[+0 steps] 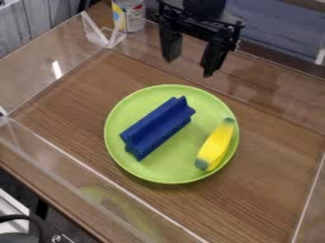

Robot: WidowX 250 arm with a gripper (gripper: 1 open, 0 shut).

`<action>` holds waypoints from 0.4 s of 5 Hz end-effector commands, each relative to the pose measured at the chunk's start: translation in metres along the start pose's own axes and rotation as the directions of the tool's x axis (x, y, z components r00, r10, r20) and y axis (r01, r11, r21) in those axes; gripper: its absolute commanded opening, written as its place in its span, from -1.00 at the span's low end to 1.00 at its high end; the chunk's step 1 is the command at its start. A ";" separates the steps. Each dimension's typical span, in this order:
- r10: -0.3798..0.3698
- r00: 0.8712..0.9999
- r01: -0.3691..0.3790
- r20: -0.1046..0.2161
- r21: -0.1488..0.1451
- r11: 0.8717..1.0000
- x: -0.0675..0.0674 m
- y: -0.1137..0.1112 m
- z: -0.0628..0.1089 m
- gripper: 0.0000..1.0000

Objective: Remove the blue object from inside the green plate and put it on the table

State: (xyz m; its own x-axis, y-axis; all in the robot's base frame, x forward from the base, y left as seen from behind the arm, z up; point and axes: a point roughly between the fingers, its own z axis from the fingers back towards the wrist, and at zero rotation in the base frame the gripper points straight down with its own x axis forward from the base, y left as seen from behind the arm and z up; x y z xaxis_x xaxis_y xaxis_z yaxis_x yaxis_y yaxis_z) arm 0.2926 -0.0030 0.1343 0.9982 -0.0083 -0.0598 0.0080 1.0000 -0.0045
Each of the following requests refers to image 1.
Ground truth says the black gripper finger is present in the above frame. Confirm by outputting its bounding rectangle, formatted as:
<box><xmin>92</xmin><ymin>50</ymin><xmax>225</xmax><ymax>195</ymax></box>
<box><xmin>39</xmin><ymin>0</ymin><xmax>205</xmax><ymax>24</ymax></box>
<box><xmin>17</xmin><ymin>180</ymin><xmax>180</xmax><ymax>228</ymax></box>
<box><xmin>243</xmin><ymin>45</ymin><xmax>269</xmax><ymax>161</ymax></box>
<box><xmin>161</xmin><ymin>20</ymin><xmax>184</xmax><ymax>63</ymax></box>
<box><xmin>201</xmin><ymin>28</ymin><xmax>235</xmax><ymax>78</ymax></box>

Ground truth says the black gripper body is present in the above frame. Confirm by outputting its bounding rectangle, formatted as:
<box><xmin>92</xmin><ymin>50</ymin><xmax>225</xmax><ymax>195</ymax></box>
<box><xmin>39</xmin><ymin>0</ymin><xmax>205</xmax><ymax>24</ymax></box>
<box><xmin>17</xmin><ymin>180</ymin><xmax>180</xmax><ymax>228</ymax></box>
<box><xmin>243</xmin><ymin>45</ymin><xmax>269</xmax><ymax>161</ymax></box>
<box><xmin>158</xmin><ymin>0</ymin><xmax>245</xmax><ymax>50</ymax></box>

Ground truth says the blue plastic block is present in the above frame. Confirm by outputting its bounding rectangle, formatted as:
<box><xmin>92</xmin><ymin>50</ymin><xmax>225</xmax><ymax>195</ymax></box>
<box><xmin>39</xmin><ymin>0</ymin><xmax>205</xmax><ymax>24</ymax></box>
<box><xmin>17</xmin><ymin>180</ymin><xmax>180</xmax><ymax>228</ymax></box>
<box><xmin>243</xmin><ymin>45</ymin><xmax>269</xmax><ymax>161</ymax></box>
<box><xmin>120</xmin><ymin>96</ymin><xmax>196</xmax><ymax>161</ymax></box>

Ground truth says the green round plate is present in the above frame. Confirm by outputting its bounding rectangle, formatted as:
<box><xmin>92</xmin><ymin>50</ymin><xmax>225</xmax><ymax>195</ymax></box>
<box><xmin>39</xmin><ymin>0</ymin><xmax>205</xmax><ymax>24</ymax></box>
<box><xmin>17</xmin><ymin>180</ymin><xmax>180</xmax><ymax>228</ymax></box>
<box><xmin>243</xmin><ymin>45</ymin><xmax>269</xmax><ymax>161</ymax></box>
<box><xmin>105</xmin><ymin>84</ymin><xmax>239</xmax><ymax>184</ymax></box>

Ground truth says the yellow toy banana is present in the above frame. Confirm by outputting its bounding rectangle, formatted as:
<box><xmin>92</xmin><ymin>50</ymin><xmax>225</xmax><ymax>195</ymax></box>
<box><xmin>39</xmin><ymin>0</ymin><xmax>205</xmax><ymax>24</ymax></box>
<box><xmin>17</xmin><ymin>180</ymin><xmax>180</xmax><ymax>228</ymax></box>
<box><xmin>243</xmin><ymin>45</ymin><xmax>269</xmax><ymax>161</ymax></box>
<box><xmin>195</xmin><ymin>118</ymin><xmax>236</xmax><ymax>171</ymax></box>

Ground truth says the clear acrylic enclosure wall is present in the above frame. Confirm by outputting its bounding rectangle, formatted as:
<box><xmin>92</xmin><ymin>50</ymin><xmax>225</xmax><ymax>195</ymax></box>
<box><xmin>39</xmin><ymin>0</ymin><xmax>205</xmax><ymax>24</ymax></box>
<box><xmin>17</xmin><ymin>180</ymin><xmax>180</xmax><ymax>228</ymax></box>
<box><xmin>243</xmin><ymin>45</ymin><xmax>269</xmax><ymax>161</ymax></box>
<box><xmin>0</xmin><ymin>8</ymin><xmax>325</xmax><ymax>243</ymax></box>

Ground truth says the black cable on floor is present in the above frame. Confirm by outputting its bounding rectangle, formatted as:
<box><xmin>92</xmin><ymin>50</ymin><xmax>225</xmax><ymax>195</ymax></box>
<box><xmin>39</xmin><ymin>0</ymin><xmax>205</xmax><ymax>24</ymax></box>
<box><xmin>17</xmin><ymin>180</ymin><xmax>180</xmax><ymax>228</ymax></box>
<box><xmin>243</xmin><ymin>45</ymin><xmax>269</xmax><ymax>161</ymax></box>
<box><xmin>0</xmin><ymin>214</ymin><xmax>43</xmax><ymax>243</ymax></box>

